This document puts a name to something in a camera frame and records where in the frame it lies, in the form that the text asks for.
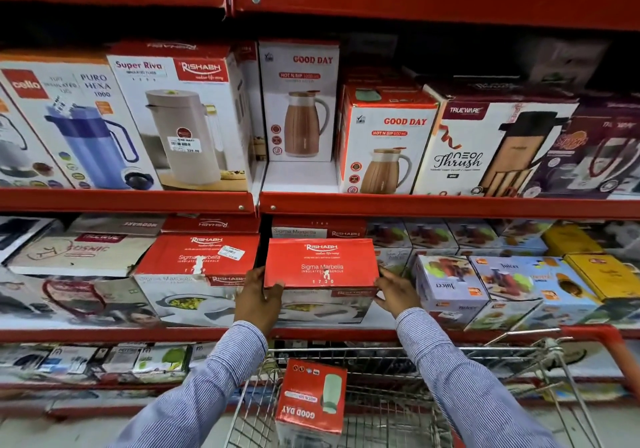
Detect person's right hand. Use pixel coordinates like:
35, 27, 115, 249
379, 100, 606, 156
373, 267, 422, 320

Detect person's left hand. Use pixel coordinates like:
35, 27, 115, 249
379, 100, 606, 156
233, 266, 286, 336

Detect person's left forearm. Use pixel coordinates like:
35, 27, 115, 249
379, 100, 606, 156
106, 320, 269, 448

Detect person's right forearm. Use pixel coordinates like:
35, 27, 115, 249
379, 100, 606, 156
394, 307, 567, 448

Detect red white casserole box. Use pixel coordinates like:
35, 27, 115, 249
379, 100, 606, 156
271, 216, 369, 240

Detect red casserole box with sticker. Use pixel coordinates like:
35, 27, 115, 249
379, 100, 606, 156
133, 234, 261, 328

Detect red metal shelf rack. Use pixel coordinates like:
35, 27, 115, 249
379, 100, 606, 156
0, 0, 262, 419
229, 0, 640, 413

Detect red green flask box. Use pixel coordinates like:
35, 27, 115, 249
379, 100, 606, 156
274, 359, 349, 448

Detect group of colourful juicer boxes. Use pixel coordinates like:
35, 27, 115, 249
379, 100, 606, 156
366, 218, 605, 333

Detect small white brown flask box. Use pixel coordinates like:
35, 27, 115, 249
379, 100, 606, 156
337, 85, 440, 196

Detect grey flat box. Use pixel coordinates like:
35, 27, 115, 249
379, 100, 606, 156
67, 214, 167, 237

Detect white maroon black flask box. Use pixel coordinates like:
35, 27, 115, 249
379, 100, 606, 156
412, 84, 581, 199

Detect row of small appliance boxes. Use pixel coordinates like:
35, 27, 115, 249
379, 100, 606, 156
0, 342, 218, 384

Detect tall white brown flask box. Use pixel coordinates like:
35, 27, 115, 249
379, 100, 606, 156
258, 39, 341, 164

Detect white beige jug box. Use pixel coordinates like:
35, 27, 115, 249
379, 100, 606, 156
106, 40, 257, 194

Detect yellow box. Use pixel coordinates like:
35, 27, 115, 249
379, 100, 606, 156
542, 223, 607, 258
564, 253, 640, 303

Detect white flat box red label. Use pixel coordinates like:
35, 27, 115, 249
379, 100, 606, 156
7, 233, 157, 278

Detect large grey printed box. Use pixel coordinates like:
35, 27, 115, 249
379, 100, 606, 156
0, 267, 162, 331

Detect white wrapped item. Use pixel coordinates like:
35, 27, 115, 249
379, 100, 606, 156
597, 220, 640, 263

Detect purple flask box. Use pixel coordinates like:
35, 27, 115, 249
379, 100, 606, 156
520, 94, 640, 201

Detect white blue jug box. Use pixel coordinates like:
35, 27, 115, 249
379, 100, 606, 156
0, 50, 163, 192

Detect white kettle picture box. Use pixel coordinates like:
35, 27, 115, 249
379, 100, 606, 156
0, 85, 73, 190

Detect dark grey box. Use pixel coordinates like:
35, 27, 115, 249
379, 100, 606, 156
517, 37, 612, 90

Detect wire shopping cart red handle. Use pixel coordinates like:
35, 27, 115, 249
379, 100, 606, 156
224, 325, 640, 448

